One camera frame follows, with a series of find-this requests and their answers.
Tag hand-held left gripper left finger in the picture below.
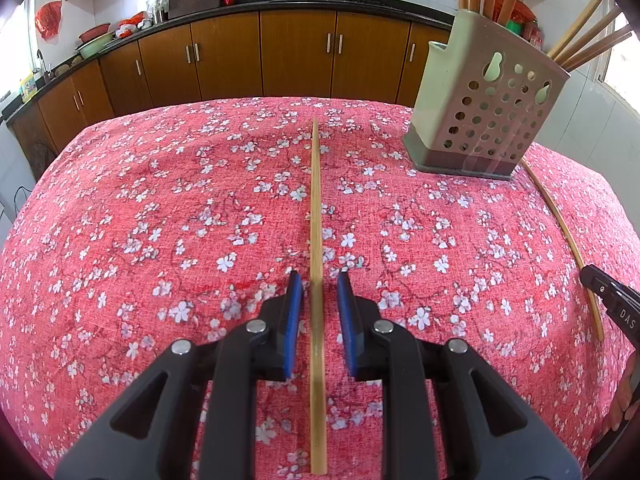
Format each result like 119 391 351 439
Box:
54 270 304 480

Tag black kitchen countertop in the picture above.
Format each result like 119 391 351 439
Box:
0 0 456 126

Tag green basin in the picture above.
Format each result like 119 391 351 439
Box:
75 31 116 59

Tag red plastic bag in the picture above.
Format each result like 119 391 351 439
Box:
35 1 63 41

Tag beige perforated chopstick holder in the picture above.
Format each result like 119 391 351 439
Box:
402 10 572 183

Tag red food packages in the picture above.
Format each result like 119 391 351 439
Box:
492 0 546 51

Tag person's right hand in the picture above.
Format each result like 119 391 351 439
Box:
607 360 640 433

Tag steel utensil container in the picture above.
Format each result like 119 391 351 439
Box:
146 0 172 24

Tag brown wooden kitchen cabinets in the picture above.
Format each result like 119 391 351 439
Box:
5 9 451 146

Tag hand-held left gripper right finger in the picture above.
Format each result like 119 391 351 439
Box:
336 269 583 480

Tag window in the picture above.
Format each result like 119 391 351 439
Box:
597 0 640 111

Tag red floral tablecloth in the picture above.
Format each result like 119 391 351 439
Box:
0 96 640 480

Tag black cable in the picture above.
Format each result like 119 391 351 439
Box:
12 185 36 211

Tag red basin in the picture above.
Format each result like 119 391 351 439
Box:
78 21 112 43

